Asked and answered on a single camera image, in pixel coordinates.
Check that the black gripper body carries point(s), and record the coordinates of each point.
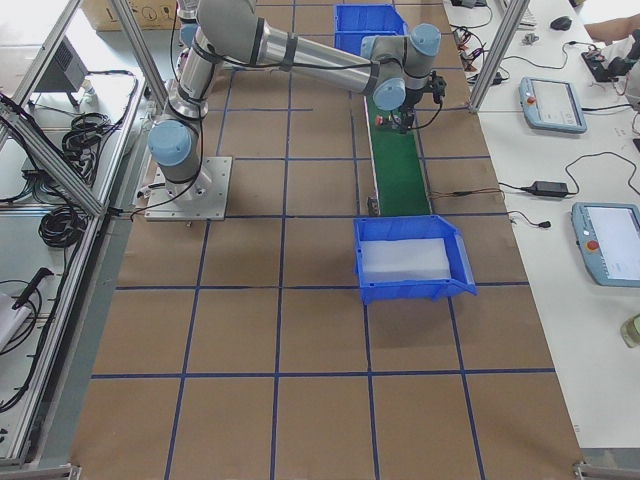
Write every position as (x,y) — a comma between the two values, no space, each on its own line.
(410,101)

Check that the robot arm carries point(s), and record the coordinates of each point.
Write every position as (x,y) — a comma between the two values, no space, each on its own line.
(394,70)

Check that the green conveyor belt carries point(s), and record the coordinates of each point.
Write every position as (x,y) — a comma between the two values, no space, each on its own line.
(399,183)

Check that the blue plastic bin left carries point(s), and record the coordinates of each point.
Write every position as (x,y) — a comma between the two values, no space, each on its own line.
(353,22)

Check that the blue plastic bin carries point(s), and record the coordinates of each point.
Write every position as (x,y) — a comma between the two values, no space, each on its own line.
(414,227)
(353,22)

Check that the teach pendant right far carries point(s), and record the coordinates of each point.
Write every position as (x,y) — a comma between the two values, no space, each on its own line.
(551,105)

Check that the teach pendant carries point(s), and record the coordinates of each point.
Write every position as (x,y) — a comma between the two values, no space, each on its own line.
(551,105)
(607,235)

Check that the black power adapter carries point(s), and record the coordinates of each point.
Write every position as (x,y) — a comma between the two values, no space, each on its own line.
(550,189)

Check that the white foam pad right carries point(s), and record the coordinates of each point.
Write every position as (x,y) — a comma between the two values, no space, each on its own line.
(404,260)

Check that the blue plastic bin right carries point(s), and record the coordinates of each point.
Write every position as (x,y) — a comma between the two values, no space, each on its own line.
(414,227)

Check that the teach pendant right near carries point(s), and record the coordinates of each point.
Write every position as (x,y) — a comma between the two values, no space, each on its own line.
(607,235)

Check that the aluminium frame post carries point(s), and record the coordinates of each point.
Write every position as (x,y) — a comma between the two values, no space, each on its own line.
(497,51)

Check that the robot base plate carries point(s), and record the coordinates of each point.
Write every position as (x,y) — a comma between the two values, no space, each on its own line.
(205,200)

